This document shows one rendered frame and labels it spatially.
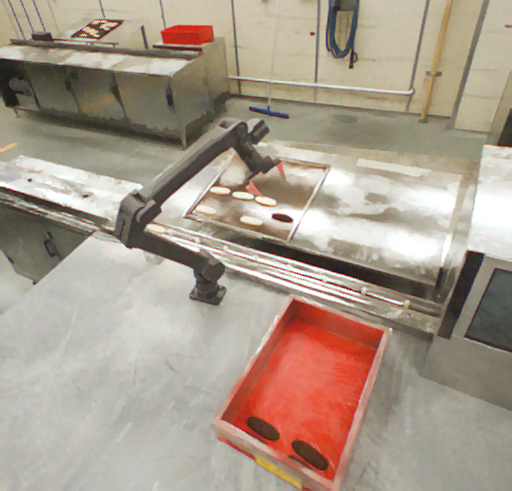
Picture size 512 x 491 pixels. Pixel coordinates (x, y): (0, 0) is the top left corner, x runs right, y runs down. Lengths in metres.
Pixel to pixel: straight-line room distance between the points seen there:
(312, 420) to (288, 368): 0.16
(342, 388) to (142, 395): 0.58
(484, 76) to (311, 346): 3.69
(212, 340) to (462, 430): 0.73
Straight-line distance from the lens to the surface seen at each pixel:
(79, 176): 2.45
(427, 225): 1.62
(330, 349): 1.28
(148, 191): 1.08
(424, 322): 1.36
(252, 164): 1.24
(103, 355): 1.39
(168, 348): 1.33
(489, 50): 4.50
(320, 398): 1.19
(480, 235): 0.99
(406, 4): 4.79
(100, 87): 4.82
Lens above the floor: 1.87
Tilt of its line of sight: 39 degrees down
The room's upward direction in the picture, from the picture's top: 5 degrees counter-clockwise
